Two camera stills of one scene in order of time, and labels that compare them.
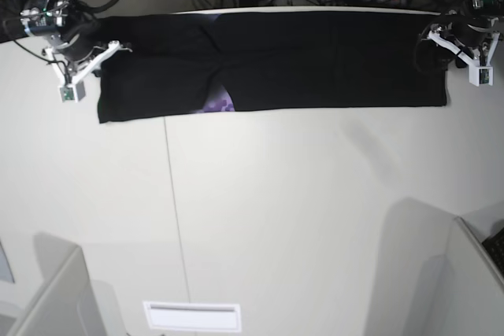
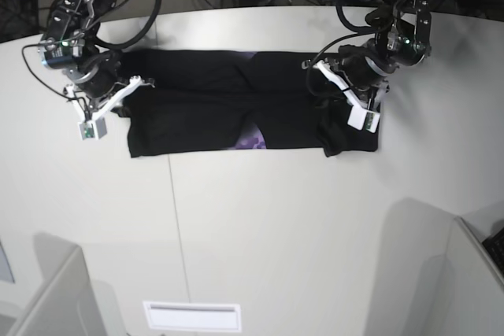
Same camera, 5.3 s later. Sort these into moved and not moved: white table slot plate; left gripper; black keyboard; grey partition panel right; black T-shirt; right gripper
Moved: black T-shirt; left gripper; right gripper
Not moved: white table slot plate; grey partition panel right; black keyboard
